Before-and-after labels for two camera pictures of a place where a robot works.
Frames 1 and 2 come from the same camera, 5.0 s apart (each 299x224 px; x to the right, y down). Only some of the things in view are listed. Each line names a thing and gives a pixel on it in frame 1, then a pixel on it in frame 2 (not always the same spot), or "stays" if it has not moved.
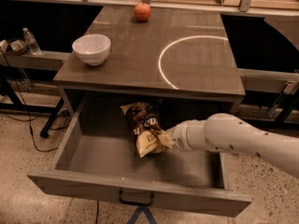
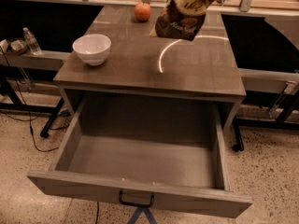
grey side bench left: [51, 60] stays
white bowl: [92, 49] stays
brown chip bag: [149, 133] to [182, 13]
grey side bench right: [268, 80] stays
